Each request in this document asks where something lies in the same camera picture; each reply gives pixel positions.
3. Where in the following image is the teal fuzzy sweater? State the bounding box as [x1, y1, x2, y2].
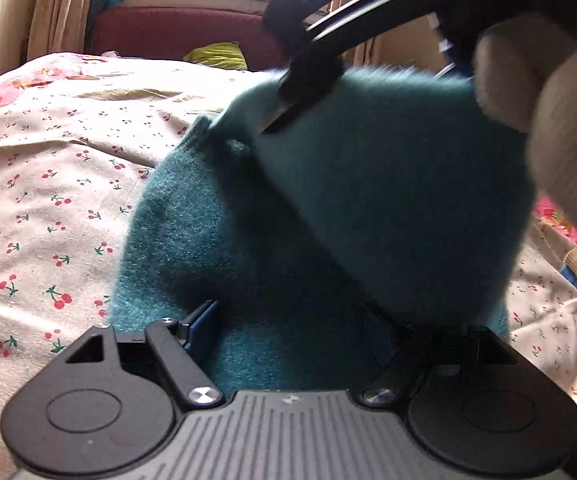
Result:
[110, 70, 535, 391]

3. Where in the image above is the white gloved right hand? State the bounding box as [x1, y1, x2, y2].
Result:
[474, 13, 577, 226]

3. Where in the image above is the lime green cloth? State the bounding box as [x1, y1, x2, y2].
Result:
[183, 41, 248, 70]

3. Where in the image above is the beige right curtain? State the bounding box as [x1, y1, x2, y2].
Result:
[327, 0, 420, 68]

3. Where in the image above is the beige curtain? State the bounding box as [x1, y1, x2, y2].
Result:
[327, 0, 420, 68]
[27, 0, 91, 60]

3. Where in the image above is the maroon headboard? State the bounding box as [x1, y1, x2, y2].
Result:
[84, 6, 287, 70]

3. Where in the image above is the cherry print bed sheet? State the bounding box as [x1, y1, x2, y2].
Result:
[0, 52, 577, 480]

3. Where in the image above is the pink floral quilt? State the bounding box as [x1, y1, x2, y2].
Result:
[0, 54, 264, 256]

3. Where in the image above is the beige left curtain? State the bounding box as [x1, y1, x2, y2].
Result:
[27, 0, 91, 60]

